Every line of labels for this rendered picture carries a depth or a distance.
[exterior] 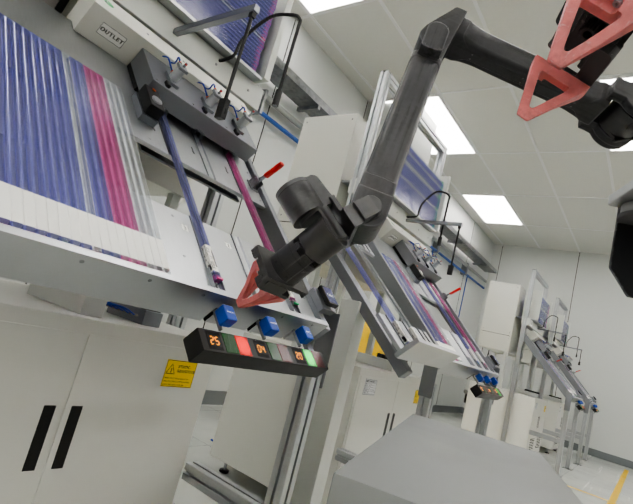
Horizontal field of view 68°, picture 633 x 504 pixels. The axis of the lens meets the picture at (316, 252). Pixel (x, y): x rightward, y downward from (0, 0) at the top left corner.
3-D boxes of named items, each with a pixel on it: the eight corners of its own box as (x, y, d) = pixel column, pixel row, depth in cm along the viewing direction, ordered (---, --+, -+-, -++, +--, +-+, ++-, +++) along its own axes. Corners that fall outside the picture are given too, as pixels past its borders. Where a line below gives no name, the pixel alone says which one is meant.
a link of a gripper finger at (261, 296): (222, 284, 75) (264, 250, 72) (251, 294, 80) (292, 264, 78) (233, 319, 71) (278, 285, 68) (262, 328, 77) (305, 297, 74)
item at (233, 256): (311, 332, 102) (322, 324, 101) (-35, 244, 50) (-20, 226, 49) (282, 266, 112) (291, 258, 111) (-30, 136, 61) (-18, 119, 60)
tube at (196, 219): (218, 284, 80) (222, 281, 80) (212, 283, 79) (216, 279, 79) (160, 111, 107) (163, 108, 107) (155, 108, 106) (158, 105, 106)
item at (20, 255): (304, 344, 102) (329, 326, 100) (-47, 267, 51) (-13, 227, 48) (302, 339, 103) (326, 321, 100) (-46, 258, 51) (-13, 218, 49)
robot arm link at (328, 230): (343, 240, 65) (357, 243, 70) (319, 201, 67) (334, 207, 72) (306, 268, 67) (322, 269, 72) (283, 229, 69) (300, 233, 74)
